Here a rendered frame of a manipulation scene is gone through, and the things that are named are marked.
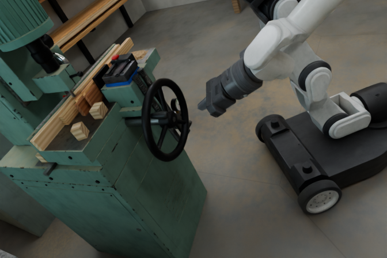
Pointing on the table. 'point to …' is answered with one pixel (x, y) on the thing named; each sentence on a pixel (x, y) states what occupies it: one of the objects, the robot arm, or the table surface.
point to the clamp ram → (100, 76)
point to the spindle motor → (19, 12)
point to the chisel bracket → (56, 79)
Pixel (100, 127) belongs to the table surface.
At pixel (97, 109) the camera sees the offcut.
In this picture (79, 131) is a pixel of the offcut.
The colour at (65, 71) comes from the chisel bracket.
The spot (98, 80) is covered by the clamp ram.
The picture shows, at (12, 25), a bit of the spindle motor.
